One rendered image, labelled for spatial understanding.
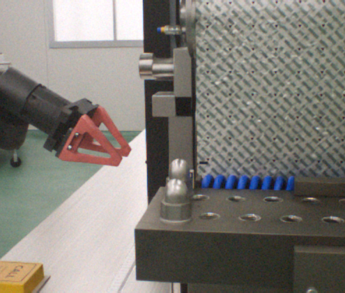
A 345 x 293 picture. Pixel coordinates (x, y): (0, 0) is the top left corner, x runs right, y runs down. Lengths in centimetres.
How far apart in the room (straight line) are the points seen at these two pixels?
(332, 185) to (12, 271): 43
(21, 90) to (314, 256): 45
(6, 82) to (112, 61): 575
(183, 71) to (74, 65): 586
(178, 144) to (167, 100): 7
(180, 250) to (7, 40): 643
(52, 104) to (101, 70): 579
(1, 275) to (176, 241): 27
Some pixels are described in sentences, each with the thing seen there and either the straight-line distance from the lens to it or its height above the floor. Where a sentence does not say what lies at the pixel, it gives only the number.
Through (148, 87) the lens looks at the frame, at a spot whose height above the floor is 112.
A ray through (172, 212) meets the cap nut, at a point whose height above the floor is 104.
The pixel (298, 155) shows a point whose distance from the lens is 77.
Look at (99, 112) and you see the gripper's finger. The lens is 83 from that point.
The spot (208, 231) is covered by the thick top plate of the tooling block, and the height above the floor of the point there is 103.
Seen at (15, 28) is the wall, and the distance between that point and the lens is 691.
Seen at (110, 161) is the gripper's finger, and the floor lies 106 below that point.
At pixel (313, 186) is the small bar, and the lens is 72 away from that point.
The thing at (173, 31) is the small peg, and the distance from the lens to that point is 83.
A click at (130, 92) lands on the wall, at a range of 652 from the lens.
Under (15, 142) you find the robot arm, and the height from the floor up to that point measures 107.
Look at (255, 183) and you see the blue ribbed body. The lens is 74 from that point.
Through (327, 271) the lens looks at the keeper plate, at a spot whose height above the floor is 100.
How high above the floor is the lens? 124
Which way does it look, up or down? 12 degrees down
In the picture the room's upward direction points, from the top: 1 degrees counter-clockwise
